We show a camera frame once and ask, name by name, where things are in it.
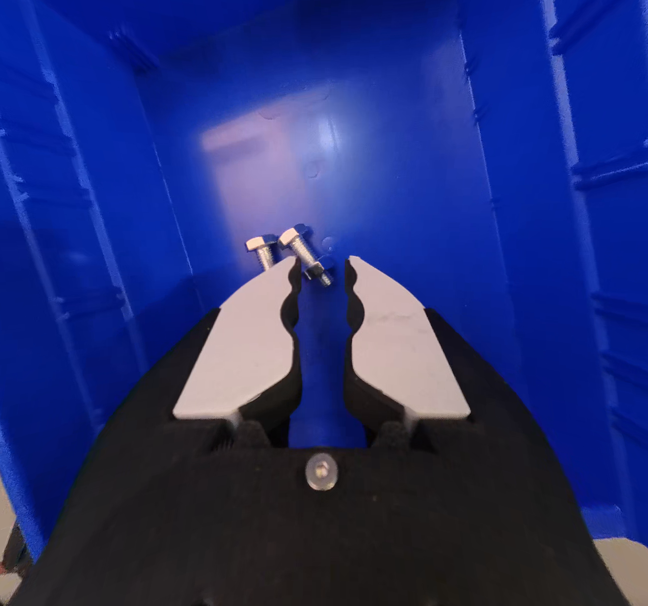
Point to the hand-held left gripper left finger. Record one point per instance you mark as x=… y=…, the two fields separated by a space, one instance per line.
x=243 y=358

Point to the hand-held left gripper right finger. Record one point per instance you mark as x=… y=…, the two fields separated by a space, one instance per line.
x=405 y=358

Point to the long blue plastic bin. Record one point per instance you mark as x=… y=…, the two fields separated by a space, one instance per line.
x=354 y=109

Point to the grey desk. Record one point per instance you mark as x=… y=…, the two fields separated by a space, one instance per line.
x=627 y=570

